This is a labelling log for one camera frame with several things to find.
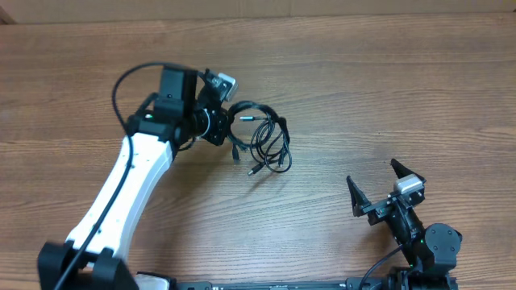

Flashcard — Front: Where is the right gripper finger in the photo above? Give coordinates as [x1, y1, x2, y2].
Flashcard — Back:
[346, 176, 371, 217]
[390, 159, 426, 182]

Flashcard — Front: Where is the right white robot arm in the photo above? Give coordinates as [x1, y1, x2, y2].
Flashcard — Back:
[345, 159, 463, 290]

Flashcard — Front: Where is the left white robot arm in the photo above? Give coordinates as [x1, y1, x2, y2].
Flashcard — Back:
[37, 63, 238, 289]

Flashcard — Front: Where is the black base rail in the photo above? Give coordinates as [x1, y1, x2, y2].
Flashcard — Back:
[135, 271, 459, 290]

